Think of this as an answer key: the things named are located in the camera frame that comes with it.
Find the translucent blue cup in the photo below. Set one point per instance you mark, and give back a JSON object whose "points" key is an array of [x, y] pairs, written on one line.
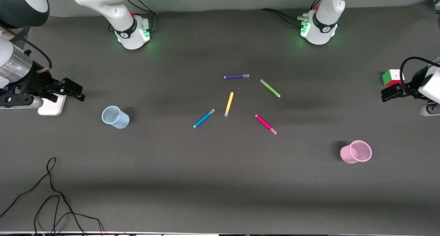
{"points": [[116, 118]]}

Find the pink cup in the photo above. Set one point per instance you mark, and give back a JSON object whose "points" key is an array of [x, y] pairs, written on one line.
{"points": [[355, 152]]}

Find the white flat pad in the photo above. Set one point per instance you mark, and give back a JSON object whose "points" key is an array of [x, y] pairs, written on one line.
{"points": [[51, 107]]}

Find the green marker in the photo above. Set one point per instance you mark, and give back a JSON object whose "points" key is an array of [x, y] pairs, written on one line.
{"points": [[270, 88]]}

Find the purple marker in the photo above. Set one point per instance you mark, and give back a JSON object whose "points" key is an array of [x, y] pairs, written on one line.
{"points": [[236, 76]]}

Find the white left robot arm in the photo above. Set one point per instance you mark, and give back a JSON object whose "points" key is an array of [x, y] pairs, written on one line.
{"points": [[323, 9]]}

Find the colourful puzzle cube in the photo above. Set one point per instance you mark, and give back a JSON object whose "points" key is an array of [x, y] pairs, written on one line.
{"points": [[392, 78]]}

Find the pink marker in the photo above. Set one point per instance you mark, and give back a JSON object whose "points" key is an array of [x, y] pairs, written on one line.
{"points": [[265, 124]]}

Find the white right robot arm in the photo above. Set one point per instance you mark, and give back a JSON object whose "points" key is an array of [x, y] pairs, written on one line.
{"points": [[117, 9]]}

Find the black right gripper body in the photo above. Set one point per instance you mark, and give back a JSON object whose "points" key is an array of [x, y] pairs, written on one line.
{"points": [[35, 80]]}

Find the yellow marker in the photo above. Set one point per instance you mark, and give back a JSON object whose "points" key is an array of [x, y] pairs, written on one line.
{"points": [[229, 104]]}

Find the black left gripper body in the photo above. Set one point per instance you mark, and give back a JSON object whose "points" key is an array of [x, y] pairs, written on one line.
{"points": [[408, 90]]}

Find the blue marker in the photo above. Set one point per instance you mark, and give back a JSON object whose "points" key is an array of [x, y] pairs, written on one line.
{"points": [[204, 118]]}

